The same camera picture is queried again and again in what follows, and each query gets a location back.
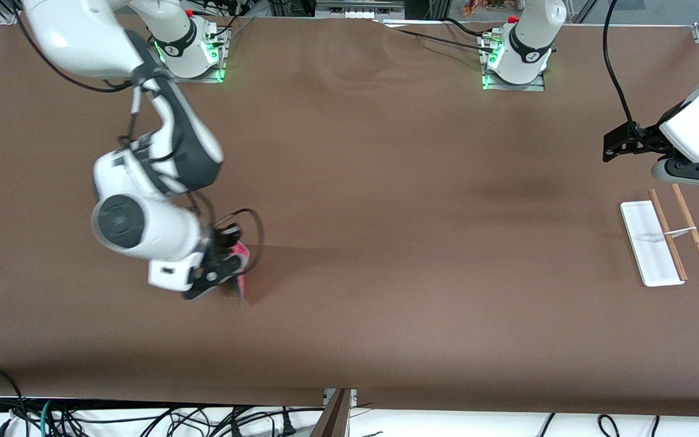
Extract tangled black floor cables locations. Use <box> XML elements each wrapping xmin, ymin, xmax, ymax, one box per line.
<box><xmin>0</xmin><ymin>401</ymin><xmax>326</xmax><ymax>437</ymax></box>

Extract pink microfibre towel grey edge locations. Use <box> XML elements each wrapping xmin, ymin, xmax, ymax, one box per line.
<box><xmin>228</xmin><ymin>240</ymin><xmax>252</xmax><ymax>306</ymax></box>

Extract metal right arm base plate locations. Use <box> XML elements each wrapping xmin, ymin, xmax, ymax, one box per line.
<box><xmin>161</xmin><ymin>27</ymin><xmax>227</xmax><ymax>83</ymax></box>

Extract brown table cover sheet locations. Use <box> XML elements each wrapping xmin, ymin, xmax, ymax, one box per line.
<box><xmin>0</xmin><ymin>11</ymin><xmax>699</xmax><ymax>418</ymax></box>

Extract white rack base plate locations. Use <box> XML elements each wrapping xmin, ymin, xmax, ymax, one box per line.
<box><xmin>620</xmin><ymin>200</ymin><xmax>686</xmax><ymax>287</ymax></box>

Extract orange items behind table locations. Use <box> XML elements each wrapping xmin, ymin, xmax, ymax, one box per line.
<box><xmin>464</xmin><ymin>0</ymin><xmax>508</xmax><ymax>14</ymax></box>

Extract wooden rack rod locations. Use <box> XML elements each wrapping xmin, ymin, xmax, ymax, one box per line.
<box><xmin>648</xmin><ymin>189</ymin><xmax>688</xmax><ymax>281</ymax></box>

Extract white power strip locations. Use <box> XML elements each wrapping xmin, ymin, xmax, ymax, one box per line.
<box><xmin>316</xmin><ymin>0</ymin><xmax>405</xmax><ymax>19</ymax></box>

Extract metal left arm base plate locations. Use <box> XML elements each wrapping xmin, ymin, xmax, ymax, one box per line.
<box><xmin>482</xmin><ymin>33</ymin><xmax>546</xmax><ymax>92</ymax></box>

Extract black cable lying on table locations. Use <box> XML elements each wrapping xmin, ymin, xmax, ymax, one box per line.
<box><xmin>380</xmin><ymin>17</ymin><xmax>496</xmax><ymax>52</ymax></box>

